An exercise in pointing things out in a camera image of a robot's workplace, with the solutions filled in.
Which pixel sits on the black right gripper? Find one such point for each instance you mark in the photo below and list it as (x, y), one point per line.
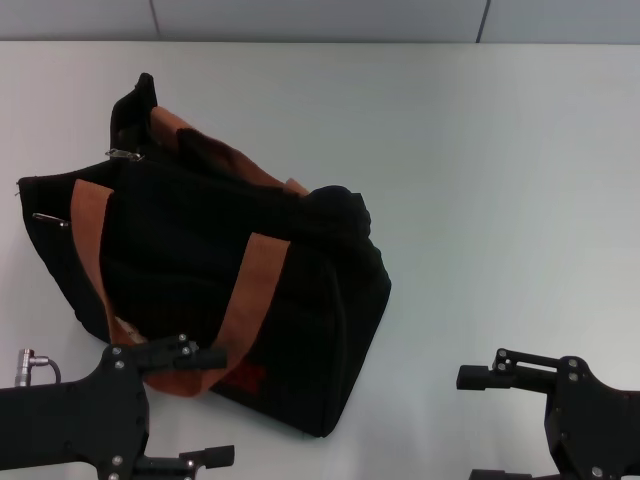
(595, 430)

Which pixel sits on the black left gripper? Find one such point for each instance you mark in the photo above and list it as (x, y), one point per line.
(75, 425)

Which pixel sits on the silver main zipper pull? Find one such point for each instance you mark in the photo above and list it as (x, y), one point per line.
(122, 154)

